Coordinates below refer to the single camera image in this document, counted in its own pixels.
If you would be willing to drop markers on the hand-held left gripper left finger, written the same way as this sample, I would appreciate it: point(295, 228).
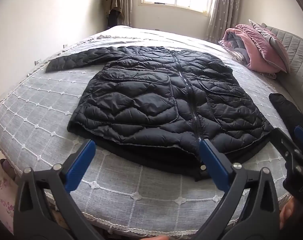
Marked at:
point(82, 163)

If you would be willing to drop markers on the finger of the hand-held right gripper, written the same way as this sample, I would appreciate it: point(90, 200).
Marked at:
point(300, 132)
point(284, 142)

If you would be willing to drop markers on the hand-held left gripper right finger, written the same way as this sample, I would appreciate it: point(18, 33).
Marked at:
point(213, 163)

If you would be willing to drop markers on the black quilted down jacket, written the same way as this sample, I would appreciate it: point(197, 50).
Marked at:
point(151, 97)

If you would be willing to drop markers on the person's right hand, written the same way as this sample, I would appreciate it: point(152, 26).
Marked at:
point(289, 212)

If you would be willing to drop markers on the small black cloth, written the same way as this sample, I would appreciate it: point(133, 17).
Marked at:
point(286, 111)

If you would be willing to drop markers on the bed with grey checked bedspread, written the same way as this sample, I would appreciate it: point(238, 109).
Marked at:
point(121, 197)

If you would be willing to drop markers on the grey quilted headboard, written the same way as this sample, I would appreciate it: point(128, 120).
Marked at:
point(297, 52)

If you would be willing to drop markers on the floral printed bag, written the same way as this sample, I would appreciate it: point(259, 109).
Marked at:
point(2, 192)

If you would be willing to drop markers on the pink and grey pillow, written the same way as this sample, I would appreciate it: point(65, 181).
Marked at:
point(271, 40)

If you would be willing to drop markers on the folded pink and grey quilt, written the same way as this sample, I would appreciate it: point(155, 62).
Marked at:
point(244, 46)

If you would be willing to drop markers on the patterned curtain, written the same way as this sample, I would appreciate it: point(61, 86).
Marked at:
point(222, 7)
point(129, 2)

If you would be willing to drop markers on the hanging olive coat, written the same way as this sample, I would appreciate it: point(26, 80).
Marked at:
point(114, 0)

